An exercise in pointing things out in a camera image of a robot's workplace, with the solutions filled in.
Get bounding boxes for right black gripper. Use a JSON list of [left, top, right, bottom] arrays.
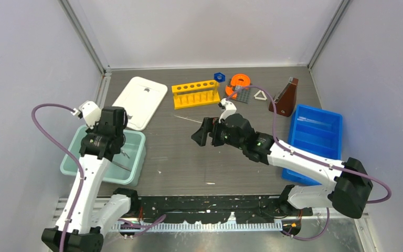
[[192, 118, 245, 151]]

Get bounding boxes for blue hexagonal nut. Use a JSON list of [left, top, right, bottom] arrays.
[[214, 72, 226, 83]]

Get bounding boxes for glass stirring rod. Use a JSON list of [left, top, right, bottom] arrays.
[[298, 117, 328, 125]]

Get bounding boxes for metal crucible tongs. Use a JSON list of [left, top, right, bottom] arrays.
[[120, 145, 130, 159]]

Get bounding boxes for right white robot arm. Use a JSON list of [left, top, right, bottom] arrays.
[[191, 113, 373, 219]]

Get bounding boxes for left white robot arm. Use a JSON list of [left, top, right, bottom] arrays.
[[41, 107, 140, 251]]

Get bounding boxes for thin glass rod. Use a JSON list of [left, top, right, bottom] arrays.
[[173, 115, 202, 124]]

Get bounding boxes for teal plastic bin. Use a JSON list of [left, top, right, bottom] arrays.
[[60, 125, 146, 186]]

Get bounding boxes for yellow test tube rack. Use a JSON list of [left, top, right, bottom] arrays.
[[171, 80, 220, 110]]

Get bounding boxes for white clay triangle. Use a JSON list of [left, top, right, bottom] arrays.
[[253, 90, 267, 101]]

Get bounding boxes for orange curved block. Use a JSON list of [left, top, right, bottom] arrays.
[[231, 73, 251, 91]]

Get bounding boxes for white plastic lid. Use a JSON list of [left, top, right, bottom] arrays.
[[112, 77, 168, 131]]

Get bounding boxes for brown wedge stand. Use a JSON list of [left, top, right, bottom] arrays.
[[268, 77, 299, 117]]

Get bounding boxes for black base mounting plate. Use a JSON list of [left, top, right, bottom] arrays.
[[128, 195, 313, 224]]

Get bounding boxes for blue plastic bin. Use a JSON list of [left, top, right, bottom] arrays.
[[281, 104, 343, 187]]

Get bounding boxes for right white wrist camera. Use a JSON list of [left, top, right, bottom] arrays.
[[218, 98, 237, 123]]

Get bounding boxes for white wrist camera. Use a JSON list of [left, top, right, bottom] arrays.
[[71, 100, 102, 129], [218, 98, 237, 123]]

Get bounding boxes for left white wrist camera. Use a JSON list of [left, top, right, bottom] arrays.
[[71, 100, 102, 129]]

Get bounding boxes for grey studded base plate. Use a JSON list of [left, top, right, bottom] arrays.
[[223, 79, 251, 103]]

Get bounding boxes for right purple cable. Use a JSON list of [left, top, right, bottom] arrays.
[[226, 85, 393, 242]]

